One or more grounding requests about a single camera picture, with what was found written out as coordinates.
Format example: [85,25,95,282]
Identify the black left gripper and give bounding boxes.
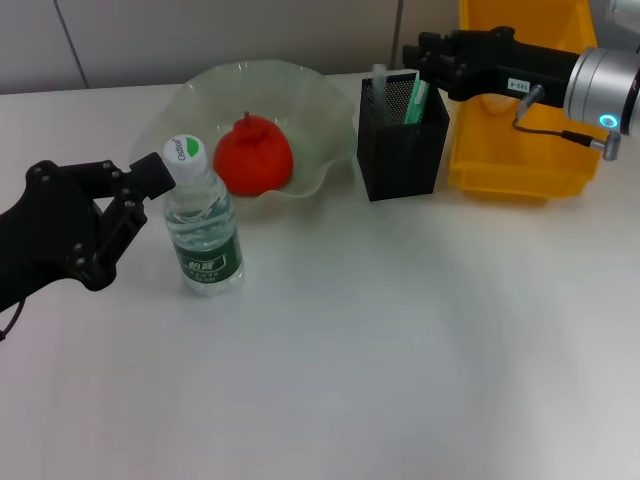
[0,151,180,314]

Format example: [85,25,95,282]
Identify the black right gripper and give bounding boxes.
[401,26,585,109]

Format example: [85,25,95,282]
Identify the green utility knife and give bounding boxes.
[402,77,432,127]

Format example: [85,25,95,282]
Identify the grey marker pen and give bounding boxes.
[371,63,397,130]

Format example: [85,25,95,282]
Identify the clear green-label water bottle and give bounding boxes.
[161,132,247,300]

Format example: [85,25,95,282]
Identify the orange fruit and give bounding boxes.
[212,111,296,198]

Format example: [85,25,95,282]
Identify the black mesh pen holder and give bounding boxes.
[355,69,451,203]

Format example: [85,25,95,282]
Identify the green wavy glass fruit bowl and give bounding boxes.
[130,59,362,232]

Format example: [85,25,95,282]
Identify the yellow plastic bin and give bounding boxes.
[446,0,602,205]

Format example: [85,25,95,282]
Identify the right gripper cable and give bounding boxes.
[511,83,624,162]

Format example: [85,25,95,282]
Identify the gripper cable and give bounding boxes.
[511,83,624,162]
[0,298,27,344]

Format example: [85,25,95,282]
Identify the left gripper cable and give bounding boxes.
[0,298,27,344]

